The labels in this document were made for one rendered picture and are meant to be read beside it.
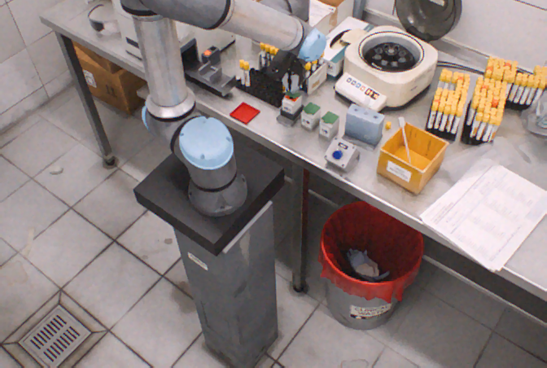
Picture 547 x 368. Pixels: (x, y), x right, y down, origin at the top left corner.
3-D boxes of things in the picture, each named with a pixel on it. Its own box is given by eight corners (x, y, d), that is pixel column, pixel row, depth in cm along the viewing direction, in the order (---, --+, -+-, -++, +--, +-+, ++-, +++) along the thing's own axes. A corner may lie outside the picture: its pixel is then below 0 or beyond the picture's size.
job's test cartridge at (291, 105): (282, 114, 170) (282, 98, 165) (291, 105, 172) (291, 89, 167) (293, 119, 168) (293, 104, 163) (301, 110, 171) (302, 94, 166)
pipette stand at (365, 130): (341, 139, 164) (343, 115, 157) (352, 124, 168) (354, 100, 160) (373, 151, 160) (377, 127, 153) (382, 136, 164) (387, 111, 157)
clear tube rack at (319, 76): (258, 72, 185) (256, 54, 180) (276, 56, 190) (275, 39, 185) (308, 96, 177) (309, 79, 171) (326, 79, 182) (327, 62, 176)
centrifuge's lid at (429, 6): (402, -42, 167) (418, -49, 171) (385, 31, 184) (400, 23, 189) (464, -15, 156) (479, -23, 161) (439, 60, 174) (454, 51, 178)
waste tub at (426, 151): (374, 173, 155) (378, 148, 148) (400, 145, 162) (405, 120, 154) (417, 196, 149) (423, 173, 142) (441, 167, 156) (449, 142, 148)
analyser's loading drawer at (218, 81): (176, 71, 184) (173, 59, 180) (190, 61, 187) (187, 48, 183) (223, 96, 175) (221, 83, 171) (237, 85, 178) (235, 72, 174)
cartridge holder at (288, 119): (276, 120, 170) (276, 112, 167) (292, 103, 175) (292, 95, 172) (291, 128, 168) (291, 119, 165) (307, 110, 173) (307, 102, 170)
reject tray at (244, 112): (229, 116, 172) (229, 113, 172) (242, 102, 176) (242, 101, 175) (246, 124, 169) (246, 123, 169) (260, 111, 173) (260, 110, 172)
